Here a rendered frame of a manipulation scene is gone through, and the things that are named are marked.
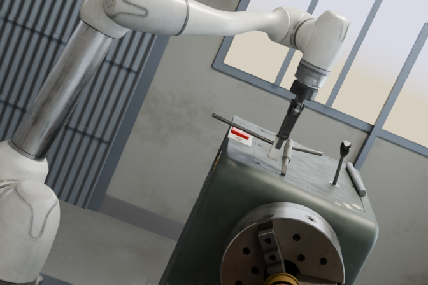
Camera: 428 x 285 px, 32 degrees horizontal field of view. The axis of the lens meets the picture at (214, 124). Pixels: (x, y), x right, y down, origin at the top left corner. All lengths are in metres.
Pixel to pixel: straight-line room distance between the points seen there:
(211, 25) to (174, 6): 0.12
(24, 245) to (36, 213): 0.08
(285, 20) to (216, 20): 0.33
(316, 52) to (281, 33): 0.14
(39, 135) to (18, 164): 0.09
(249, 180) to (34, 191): 0.57
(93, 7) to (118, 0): 0.16
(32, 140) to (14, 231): 0.27
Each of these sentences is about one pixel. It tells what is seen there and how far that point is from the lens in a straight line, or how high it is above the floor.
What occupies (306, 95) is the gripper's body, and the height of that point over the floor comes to 1.49.
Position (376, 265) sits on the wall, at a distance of 4.88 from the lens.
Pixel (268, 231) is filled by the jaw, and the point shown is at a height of 1.19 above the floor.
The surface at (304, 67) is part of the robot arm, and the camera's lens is 2.07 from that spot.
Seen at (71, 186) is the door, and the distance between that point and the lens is 4.52.
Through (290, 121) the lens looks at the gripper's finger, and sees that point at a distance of 2.08.
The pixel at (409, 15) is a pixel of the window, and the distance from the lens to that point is 4.44.
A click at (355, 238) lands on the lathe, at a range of 2.07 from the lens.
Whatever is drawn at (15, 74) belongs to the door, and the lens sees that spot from 4.39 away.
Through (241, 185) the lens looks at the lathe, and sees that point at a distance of 2.02.
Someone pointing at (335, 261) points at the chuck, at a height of 1.18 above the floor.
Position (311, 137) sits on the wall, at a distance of 4.48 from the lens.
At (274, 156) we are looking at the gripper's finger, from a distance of 2.14.
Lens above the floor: 1.80
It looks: 14 degrees down
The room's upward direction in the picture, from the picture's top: 24 degrees clockwise
